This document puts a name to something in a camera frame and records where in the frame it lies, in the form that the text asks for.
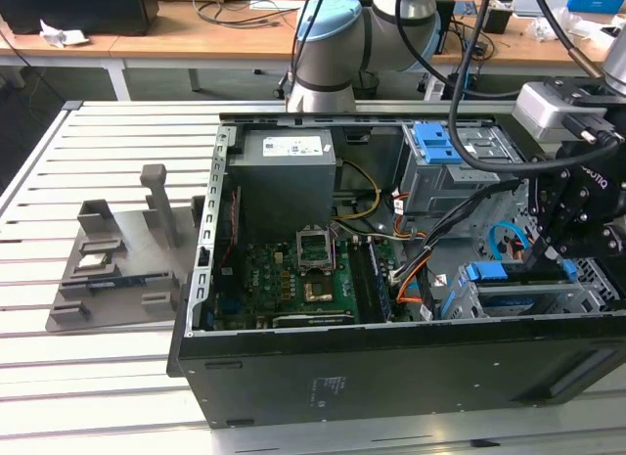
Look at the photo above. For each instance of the blue plastic latch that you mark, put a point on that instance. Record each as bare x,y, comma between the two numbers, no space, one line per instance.
435,147

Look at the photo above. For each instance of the black graphics card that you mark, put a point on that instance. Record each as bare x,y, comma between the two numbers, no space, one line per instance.
313,320

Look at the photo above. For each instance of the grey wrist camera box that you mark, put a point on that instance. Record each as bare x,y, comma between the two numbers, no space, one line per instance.
543,112

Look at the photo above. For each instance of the grey power supply box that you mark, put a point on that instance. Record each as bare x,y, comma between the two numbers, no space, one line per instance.
283,191

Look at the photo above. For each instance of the black case fan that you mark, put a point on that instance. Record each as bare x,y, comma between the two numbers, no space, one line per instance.
234,220

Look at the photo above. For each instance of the metal disk bay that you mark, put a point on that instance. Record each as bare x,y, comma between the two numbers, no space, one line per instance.
582,298

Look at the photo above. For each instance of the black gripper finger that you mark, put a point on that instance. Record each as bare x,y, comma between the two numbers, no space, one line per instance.
538,254

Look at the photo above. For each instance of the white flat box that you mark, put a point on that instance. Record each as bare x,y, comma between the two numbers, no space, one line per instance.
523,6

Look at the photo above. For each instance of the grey parts rack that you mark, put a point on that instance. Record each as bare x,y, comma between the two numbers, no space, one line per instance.
127,240

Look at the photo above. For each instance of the crumpled white paper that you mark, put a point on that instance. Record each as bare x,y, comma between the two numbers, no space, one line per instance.
63,34

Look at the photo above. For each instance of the black open PC case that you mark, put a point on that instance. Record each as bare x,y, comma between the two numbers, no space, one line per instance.
391,377

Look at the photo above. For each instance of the green motherboard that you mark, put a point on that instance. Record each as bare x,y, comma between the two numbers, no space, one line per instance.
259,259

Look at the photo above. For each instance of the wooden desk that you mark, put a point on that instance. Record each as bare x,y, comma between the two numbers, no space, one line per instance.
220,39

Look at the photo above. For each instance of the hard disk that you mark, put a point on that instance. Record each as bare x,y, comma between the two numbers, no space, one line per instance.
508,304

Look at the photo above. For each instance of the large black box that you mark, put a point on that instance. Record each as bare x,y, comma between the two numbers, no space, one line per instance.
98,10

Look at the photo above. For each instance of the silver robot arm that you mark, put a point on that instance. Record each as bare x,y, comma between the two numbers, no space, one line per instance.
332,59

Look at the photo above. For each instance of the clear plastic bags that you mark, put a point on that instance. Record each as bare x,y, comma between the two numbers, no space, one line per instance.
543,29

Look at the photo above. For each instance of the grey optical drive cage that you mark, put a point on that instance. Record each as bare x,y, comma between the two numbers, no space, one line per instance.
430,191

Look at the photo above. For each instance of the silver CPU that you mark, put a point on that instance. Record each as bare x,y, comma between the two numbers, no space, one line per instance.
93,264

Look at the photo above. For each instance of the RAM stick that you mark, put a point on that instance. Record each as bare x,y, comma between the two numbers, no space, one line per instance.
117,282

